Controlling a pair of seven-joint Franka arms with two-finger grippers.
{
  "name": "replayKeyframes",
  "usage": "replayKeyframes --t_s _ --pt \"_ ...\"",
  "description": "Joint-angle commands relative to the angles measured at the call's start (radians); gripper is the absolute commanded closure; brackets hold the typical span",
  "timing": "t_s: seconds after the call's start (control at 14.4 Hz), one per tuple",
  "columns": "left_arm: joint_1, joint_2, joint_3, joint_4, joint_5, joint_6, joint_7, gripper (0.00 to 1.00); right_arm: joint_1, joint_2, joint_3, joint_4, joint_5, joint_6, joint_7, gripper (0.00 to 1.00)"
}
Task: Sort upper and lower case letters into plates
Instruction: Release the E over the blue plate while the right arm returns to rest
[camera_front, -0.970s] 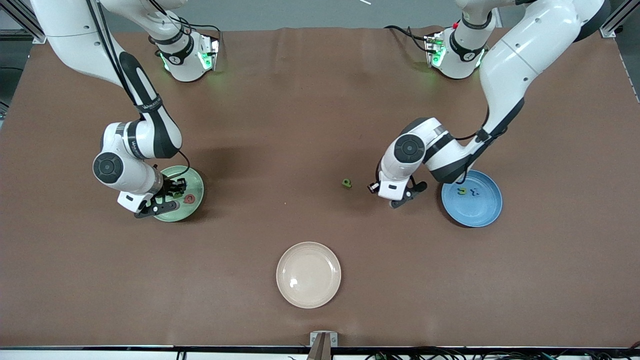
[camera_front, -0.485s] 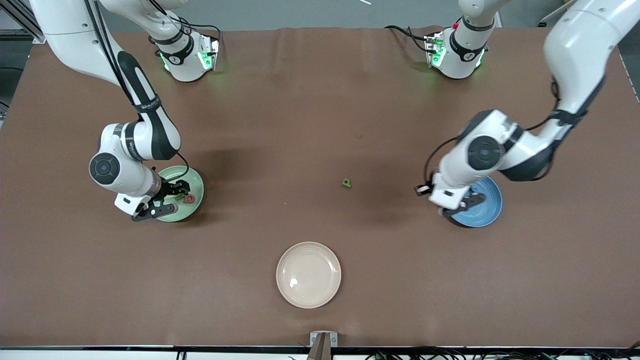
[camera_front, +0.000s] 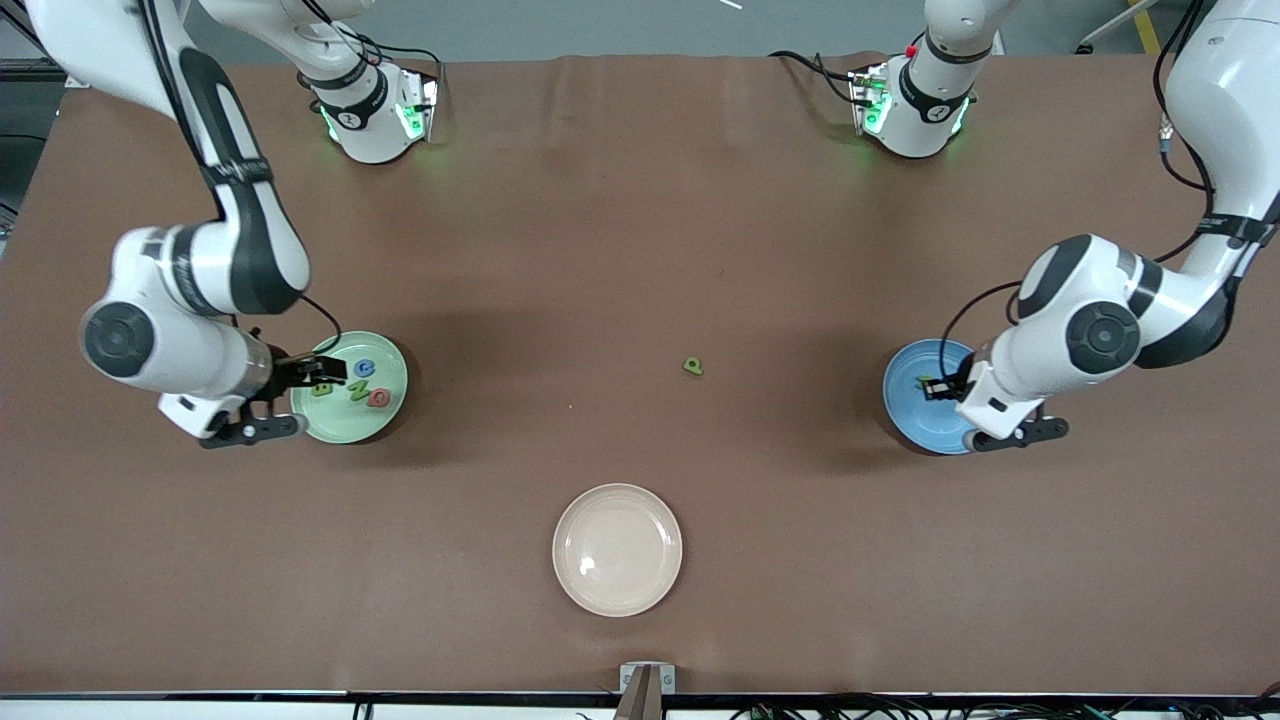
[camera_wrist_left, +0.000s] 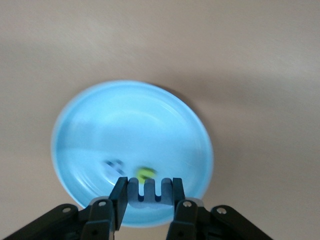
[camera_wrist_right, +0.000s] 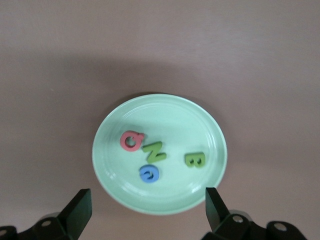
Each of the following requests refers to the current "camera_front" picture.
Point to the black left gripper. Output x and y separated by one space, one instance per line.
946 388

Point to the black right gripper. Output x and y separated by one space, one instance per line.
293 371

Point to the red letter Q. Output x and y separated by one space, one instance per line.
372 398

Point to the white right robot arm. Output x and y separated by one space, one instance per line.
190 350

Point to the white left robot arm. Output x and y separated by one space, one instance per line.
1030 360

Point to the blue plate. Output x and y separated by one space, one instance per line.
905 420

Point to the green plate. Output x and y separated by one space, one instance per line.
380 425

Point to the beige plate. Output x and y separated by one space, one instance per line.
617 550

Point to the brown table mat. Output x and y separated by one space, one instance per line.
640 200

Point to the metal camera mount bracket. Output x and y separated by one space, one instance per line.
647 690

